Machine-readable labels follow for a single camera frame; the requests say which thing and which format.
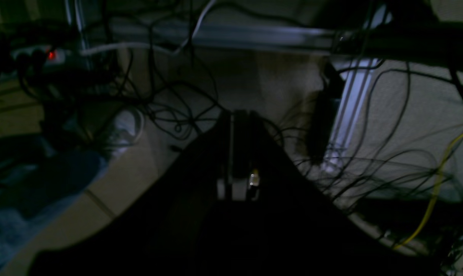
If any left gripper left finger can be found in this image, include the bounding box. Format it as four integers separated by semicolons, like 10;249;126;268
28;112;230;276

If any aluminium frame leg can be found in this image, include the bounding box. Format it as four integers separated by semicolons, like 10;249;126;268
323;4;389;173

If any white power strip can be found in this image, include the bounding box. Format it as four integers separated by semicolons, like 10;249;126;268
10;45;71;66

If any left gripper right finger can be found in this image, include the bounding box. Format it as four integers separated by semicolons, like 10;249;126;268
232;110;438;276

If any yellow cable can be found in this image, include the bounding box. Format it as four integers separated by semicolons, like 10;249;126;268
393;126;463;250

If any white cable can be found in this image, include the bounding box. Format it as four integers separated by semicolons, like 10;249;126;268
80;0;218;57

